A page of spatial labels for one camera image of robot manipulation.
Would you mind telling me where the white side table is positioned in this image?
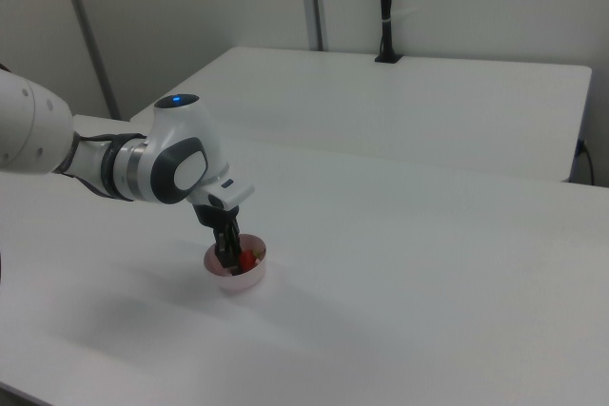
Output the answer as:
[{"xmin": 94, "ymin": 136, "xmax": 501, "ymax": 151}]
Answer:
[{"xmin": 128, "ymin": 46, "xmax": 594, "ymax": 184}]

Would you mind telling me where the white cable tie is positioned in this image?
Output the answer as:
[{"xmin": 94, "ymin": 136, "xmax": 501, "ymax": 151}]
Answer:
[{"xmin": 380, "ymin": 6, "xmax": 421, "ymax": 28}]

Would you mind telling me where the black camera pole with base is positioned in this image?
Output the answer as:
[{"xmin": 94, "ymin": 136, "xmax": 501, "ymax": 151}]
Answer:
[{"xmin": 373, "ymin": 0, "xmax": 405, "ymax": 66}]

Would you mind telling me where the pink plastic bowl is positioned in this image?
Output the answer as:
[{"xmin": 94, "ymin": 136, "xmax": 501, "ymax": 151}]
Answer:
[{"xmin": 203, "ymin": 232, "xmax": 268, "ymax": 297}]

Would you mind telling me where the black cable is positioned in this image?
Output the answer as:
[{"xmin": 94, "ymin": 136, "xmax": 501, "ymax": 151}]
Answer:
[{"xmin": 576, "ymin": 139, "xmax": 597, "ymax": 185}]

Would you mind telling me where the gripper block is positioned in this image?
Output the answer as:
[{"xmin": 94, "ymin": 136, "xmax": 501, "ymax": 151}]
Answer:
[{"xmin": 187, "ymin": 165, "xmax": 256, "ymax": 275}]

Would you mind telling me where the red toy strawberry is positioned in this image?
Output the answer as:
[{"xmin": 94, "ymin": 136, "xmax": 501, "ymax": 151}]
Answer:
[{"xmin": 239, "ymin": 247, "xmax": 265, "ymax": 274}]

